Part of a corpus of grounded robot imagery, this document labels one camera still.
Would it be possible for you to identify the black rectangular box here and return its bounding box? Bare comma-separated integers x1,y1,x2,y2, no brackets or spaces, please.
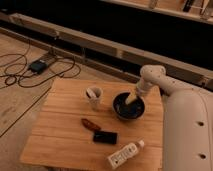
93,131,117,144

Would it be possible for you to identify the dark ceramic bowl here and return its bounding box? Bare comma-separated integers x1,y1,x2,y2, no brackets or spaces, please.
113,92,145,120

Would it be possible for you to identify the white cup with utensil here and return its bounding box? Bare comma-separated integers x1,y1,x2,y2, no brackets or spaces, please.
86,86,103,109

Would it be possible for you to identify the wooden table board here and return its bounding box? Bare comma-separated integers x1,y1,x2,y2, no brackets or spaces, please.
20,79,163,171

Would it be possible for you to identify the white plastic bottle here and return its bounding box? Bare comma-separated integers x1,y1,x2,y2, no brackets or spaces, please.
107,140,145,169

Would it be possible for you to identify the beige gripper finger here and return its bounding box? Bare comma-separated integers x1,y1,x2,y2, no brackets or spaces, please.
125,93,138,105

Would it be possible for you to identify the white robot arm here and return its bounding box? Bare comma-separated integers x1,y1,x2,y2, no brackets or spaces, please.
131,65,213,171

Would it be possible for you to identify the long wooden beam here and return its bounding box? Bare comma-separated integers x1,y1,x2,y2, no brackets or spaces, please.
0,12,213,91

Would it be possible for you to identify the black floor cable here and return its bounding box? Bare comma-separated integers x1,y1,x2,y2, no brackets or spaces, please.
0,39,82,90

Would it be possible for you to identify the black power adapter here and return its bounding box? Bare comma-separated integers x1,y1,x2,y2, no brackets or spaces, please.
28,53,56,74

